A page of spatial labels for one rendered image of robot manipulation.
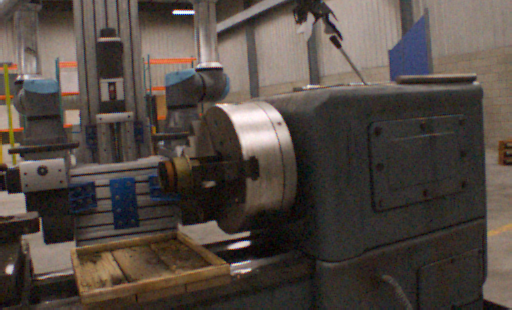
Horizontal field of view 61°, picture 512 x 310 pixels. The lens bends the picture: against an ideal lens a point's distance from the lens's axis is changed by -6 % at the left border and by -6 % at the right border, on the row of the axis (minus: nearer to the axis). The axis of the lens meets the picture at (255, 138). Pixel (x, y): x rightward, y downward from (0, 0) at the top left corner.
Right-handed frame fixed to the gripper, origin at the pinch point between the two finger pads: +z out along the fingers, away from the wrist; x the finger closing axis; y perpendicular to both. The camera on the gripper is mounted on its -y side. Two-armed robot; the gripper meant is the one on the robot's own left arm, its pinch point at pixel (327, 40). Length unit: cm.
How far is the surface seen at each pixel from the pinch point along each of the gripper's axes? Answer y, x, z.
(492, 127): 460, -1014, 18
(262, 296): -2, 46, 61
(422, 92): -26.0, 0.8, 25.8
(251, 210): -5, 45, 42
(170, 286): -3, 67, 53
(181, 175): 3, 55, 31
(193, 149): 7, 49, 25
